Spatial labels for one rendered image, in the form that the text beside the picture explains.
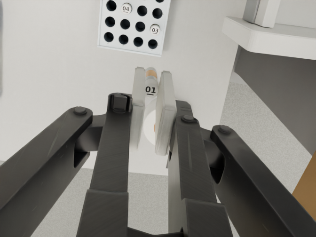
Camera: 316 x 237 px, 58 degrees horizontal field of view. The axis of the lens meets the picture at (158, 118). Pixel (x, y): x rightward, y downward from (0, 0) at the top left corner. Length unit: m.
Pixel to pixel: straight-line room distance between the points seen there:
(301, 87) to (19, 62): 0.61
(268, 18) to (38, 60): 0.31
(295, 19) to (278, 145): 1.16
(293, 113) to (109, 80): 0.49
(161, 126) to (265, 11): 0.18
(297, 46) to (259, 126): 1.15
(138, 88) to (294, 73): 0.68
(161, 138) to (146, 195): 1.40
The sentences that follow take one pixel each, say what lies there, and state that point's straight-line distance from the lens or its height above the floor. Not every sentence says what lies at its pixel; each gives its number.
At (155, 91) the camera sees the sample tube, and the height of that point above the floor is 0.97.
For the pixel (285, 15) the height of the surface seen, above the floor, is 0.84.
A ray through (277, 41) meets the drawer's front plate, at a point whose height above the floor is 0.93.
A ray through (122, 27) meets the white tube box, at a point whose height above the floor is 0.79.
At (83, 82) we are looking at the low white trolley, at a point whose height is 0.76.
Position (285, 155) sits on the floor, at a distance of 1.54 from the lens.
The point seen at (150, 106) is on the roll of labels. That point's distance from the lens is 0.43.
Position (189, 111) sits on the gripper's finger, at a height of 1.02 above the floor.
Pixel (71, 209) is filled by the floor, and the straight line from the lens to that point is 1.67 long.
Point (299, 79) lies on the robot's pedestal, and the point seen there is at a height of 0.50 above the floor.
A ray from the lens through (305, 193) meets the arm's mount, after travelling 0.56.
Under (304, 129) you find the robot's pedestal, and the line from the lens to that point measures 0.73.
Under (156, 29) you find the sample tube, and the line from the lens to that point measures 0.36.
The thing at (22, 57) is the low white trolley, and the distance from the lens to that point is 0.46.
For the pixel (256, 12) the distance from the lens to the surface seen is 0.31.
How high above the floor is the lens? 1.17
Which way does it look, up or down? 64 degrees down
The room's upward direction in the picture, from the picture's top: 178 degrees clockwise
